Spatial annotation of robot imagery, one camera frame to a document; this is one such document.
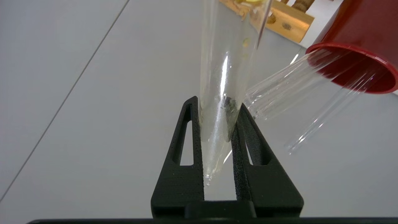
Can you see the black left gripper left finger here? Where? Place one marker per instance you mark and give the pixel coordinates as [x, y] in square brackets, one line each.
[180, 186]

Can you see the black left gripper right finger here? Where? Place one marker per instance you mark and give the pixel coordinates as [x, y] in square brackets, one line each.
[267, 186]

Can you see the blue pigment glass test tube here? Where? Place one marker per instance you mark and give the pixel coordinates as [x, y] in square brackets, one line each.
[314, 127]

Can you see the yellow pigment glass test tube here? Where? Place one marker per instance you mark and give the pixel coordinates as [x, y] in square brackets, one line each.
[224, 77]

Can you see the empty clear glass test tube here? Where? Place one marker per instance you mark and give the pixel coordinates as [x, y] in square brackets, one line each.
[279, 81]
[289, 96]

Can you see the wooden test tube rack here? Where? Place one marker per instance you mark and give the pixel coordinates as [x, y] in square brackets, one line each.
[286, 21]

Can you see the red plastic cup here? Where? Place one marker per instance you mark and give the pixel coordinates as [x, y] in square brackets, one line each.
[370, 31]

